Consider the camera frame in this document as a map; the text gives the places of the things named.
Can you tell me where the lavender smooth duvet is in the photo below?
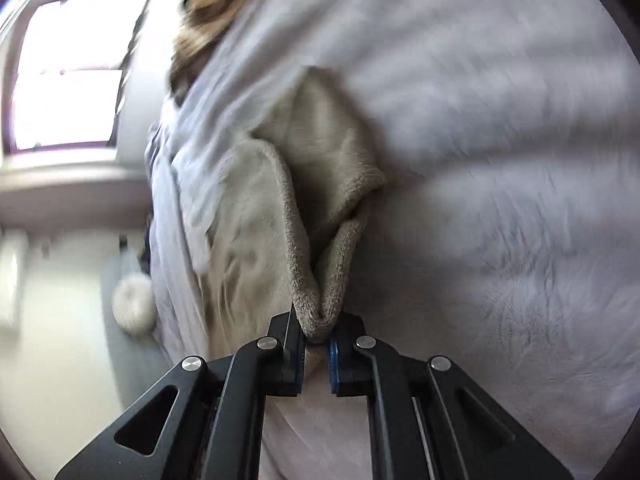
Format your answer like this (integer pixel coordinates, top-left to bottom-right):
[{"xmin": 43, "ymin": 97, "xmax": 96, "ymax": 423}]
[{"xmin": 145, "ymin": 110, "xmax": 221, "ymax": 356}]

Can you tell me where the taupe knit sweater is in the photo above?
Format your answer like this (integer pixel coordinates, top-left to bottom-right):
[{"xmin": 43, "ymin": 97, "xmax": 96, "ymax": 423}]
[{"xmin": 197, "ymin": 66, "xmax": 388, "ymax": 393}]

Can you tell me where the lavender embossed blanket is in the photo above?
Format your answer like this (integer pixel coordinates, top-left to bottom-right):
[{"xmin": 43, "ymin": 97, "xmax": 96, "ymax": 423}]
[{"xmin": 145, "ymin": 0, "xmax": 640, "ymax": 480}]

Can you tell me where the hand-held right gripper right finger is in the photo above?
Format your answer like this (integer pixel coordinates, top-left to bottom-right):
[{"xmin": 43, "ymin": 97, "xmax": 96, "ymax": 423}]
[{"xmin": 327, "ymin": 312, "xmax": 576, "ymax": 480}]

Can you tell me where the tan striped cloth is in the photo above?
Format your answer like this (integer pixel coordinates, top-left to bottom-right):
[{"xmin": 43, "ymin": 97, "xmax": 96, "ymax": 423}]
[{"xmin": 167, "ymin": 0, "xmax": 247, "ymax": 100}]

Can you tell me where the window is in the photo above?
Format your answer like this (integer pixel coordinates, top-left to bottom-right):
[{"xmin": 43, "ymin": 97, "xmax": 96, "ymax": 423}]
[{"xmin": 4, "ymin": 0, "xmax": 157, "ymax": 155}]

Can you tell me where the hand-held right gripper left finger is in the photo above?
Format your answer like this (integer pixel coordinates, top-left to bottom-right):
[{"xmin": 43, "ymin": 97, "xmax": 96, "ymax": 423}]
[{"xmin": 54, "ymin": 302, "xmax": 306, "ymax": 480}]

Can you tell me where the white round cushion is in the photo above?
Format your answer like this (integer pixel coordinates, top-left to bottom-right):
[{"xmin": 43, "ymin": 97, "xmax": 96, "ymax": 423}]
[{"xmin": 112, "ymin": 272, "xmax": 157, "ymax": 335}]

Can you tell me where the grey quilted pad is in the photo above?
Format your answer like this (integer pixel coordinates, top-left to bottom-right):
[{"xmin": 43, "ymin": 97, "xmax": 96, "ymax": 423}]
[{"xmin": 100, "ymin": 250, "xmax": 176, "ymax": 411}]

